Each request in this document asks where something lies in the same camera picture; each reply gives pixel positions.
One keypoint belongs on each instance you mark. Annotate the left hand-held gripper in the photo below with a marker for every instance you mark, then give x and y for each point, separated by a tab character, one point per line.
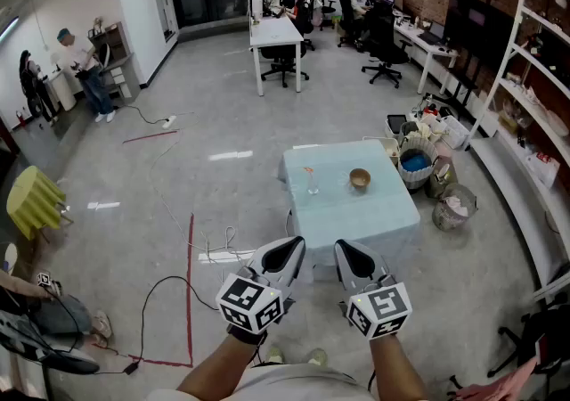
249	301

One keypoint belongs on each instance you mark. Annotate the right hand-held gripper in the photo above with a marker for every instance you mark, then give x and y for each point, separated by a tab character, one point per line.
378	308

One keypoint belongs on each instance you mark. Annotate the clear drinking glass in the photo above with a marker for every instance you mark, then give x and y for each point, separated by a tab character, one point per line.
313	187

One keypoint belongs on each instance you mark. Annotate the small orange plastic piece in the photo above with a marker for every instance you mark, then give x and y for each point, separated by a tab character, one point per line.
308	170

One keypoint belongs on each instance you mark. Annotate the person's right forearm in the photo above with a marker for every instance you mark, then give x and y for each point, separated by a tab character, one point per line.
394	368

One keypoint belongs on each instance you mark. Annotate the person's left forearm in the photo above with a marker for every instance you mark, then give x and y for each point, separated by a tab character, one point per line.
218	368

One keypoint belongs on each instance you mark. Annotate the light blue tablecloth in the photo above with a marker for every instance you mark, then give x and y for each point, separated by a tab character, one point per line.
347	216

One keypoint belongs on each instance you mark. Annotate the wooden bowl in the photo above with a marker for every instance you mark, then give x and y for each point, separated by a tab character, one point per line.
360	180

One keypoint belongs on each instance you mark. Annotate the person's left shoe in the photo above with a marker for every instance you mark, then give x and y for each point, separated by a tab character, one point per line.
275	355

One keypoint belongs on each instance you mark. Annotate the person's shoe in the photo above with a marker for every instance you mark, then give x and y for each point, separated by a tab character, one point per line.
318	357
275	355

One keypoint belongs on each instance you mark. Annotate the person's right shoe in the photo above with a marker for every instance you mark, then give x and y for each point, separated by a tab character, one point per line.
318	357

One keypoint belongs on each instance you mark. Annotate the white ribbed basket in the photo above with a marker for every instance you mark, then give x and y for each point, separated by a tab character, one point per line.
416	163

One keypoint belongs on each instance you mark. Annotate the white plastic bin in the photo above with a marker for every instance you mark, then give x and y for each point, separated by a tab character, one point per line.
393	150

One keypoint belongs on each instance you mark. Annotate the person's white shirt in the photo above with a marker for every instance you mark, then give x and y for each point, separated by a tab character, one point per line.
289	383

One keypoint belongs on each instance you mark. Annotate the basket of cream items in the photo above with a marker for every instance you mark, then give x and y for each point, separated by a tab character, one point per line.
414	131

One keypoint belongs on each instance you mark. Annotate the white bin with black tablet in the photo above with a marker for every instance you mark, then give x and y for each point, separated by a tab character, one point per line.
396	124

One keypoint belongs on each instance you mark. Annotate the white lattice crate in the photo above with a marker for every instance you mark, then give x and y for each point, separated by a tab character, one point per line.
455	132

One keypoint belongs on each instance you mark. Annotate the long white power strip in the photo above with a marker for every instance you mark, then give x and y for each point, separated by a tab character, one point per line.
169	122

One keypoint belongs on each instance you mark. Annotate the black power adapter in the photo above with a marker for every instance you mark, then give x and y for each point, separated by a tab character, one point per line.
130	368

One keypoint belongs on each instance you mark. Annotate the black office chair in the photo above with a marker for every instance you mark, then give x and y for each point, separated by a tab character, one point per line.
285	65
385	34
539	337

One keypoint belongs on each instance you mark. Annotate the long white desk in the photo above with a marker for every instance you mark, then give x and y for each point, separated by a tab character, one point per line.
423	43

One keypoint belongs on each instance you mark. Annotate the open laptop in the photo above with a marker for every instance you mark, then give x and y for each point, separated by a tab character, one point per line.
432	36

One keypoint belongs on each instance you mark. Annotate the yellow pleated stool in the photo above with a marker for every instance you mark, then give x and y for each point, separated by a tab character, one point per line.
33	203

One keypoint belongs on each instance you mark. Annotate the brown shelf cabinet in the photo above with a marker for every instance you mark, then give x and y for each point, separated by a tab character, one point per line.
118	56

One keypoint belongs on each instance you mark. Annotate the large black television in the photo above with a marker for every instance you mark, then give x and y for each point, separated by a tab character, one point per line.
481	29

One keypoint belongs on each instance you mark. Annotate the white round cabinet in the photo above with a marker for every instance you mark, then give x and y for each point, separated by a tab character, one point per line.
62	89

